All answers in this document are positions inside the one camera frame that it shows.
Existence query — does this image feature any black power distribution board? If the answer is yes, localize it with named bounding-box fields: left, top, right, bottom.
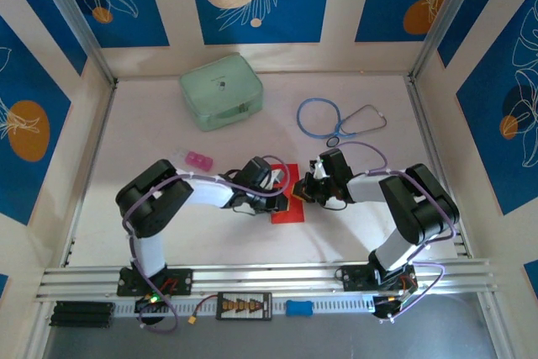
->
left=216, top=292, right=273, bottom=320

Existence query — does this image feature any aluminium corner post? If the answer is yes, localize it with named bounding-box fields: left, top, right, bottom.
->
left=407, top=0, right=488, bottom=82
left=31, top=0, right=119, bottom=87

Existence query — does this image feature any black ribbed block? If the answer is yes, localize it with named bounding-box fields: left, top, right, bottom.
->
left=49, top=300, right=115, bottom=329

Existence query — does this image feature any yellow connector lead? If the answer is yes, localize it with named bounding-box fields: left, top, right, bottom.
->
left=187, top=294, right=220, bottom=327

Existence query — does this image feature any blue foam block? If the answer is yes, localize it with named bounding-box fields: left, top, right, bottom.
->
left=285, top=299, right=314, bottom=317

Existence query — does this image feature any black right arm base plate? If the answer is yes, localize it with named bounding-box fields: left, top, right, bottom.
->
left=340, top=264, right=419, bottom=293

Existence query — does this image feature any pink and clear pill organiser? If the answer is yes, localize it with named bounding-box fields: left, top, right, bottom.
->
left=171, top=146, right=214, bottom=172

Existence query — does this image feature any aluminium side rail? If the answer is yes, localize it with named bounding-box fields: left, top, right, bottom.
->
left=61, top=80, right=119, bottom=268
left=406, top=75, right=470, bottom=259

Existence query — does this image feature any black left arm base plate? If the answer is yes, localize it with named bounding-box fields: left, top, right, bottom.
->
left=117, top=267, right=194, bottom=297

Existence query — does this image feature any red paper sheet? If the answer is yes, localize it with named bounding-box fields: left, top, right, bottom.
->
left=268, top=163, right=307, bottom=224

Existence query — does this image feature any aluminium mounting rail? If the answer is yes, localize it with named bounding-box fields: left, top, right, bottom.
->
left=35, top=258, right=504, bottom=322

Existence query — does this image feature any blue stethoscope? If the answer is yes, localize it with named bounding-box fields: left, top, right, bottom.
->
left=296, top=98, right=388, bottom=150

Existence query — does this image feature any mint green zip pouch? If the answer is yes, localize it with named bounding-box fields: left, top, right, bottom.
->
left=179, top=53, right=266, bottom=133

